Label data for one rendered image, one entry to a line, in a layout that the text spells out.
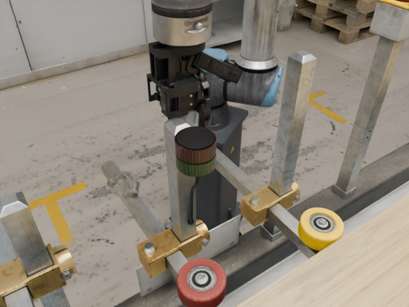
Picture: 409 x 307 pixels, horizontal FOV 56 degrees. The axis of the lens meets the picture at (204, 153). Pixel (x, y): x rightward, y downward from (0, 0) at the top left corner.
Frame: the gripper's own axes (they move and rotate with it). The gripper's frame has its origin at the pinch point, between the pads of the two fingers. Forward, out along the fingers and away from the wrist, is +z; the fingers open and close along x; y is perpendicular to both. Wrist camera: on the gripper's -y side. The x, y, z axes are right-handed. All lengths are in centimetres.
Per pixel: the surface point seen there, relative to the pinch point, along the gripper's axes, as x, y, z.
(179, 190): 9.5, 9.0, 1.3
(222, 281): 22.4, 8.9, 11.1
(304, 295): 31.1, -0.7, 11.6
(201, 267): 18.2, 10.2, 11.4
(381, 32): 7.1, -39.7, -15.1
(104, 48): -252, -69, 87
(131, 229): -71, -9, 101
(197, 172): 15.2, 9.0, -6.8
